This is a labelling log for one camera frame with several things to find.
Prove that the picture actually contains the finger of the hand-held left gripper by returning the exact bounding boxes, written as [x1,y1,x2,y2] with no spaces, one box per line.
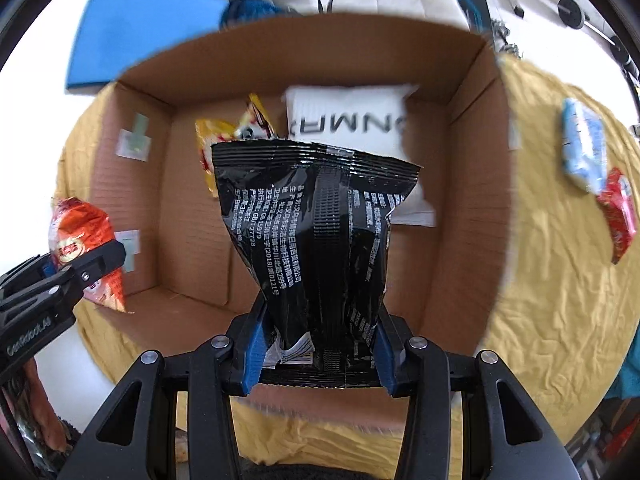
[0,254,60,291]
[47,238,127,306]

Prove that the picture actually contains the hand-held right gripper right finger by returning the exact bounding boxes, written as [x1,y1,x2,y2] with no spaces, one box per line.
[372,309,583,480]

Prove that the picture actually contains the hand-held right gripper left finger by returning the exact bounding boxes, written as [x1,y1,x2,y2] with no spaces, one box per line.
[57,305,272,480]

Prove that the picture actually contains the orange snack packet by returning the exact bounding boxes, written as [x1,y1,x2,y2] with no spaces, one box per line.
[48,197,128,315]

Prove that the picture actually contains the cardboard box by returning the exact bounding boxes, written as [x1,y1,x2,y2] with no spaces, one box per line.
[89,11,521,356]

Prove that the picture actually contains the black snack bag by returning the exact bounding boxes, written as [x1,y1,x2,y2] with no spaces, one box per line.
[210,138,422,389]

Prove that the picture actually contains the yellow snack packet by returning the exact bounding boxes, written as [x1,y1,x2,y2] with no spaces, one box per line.
[195,92,276,198]

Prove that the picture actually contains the yellow cloth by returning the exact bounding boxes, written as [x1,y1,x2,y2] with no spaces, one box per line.
[56,54,640,468]

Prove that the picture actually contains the blue foam mat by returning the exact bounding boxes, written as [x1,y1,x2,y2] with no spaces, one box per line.
[65,0,230,93]

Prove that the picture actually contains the teal cloth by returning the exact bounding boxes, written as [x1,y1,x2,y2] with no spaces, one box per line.
[604,342,640,403]

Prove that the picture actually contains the white packet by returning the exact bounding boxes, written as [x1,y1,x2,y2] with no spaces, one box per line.
[284,83,436,227]

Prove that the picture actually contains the red snack packet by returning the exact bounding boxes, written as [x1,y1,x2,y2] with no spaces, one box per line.
[596,167,638,266]

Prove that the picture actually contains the blue knitted fabric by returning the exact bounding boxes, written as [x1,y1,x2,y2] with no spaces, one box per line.
[221,0,296,28]

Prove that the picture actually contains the light blue snack packet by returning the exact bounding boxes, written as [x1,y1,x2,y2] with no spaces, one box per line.
[561,97,610,196]

